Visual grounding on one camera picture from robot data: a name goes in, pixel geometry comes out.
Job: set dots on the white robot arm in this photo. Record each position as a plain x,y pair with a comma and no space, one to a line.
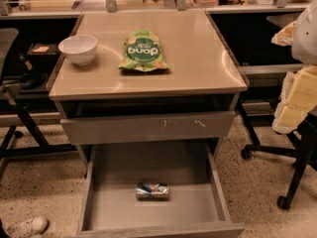
301,35

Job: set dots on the open middle drawer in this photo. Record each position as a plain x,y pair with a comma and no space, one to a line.
196,207

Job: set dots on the grey drawer cabinet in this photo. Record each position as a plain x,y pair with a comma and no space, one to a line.
201,77

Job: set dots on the top drawer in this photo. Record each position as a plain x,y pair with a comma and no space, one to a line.
142,128

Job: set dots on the black office chair right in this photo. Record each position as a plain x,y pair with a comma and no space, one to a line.
304,151

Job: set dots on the green chip bag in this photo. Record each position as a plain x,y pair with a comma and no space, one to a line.
142,52

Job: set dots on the white bowl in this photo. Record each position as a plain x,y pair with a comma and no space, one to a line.
79,49

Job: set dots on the black round object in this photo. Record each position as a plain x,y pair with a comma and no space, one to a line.
31,79

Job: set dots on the black chair left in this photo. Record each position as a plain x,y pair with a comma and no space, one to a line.
7,38

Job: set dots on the white sneaker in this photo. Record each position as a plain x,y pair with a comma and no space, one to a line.
31,228

